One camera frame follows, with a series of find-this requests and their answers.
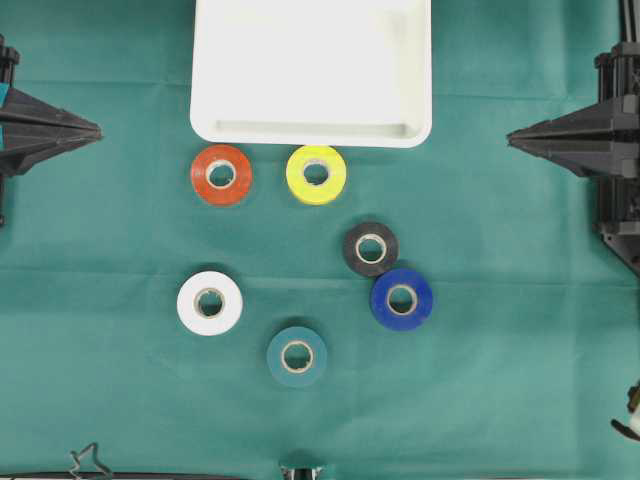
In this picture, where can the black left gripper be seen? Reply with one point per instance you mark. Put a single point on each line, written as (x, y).
(20, 154)

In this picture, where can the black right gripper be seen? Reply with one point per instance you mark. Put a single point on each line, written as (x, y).
(616, 162)

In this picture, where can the black tape roll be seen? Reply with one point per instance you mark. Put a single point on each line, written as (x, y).
(370, 249)

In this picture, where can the yellow tape roll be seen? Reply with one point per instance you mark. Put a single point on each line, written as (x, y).
(316, 175)

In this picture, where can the orange tape roll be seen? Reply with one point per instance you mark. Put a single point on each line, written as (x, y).
(221, 175)

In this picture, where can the blue tape roll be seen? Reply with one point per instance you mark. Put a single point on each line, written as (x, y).
(401, 299)

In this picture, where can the white plastic tray case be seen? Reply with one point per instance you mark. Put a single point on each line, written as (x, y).
(339, 73)

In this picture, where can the white tape roll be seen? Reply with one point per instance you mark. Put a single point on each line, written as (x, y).
(209, 303)

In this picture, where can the teal green tape roll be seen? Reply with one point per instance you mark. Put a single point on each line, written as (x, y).
(297, 357)

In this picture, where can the white connector with cables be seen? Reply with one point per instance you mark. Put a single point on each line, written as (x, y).
(631, 429)

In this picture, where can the metal camera stand base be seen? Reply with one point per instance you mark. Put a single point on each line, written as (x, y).
(301, 473)

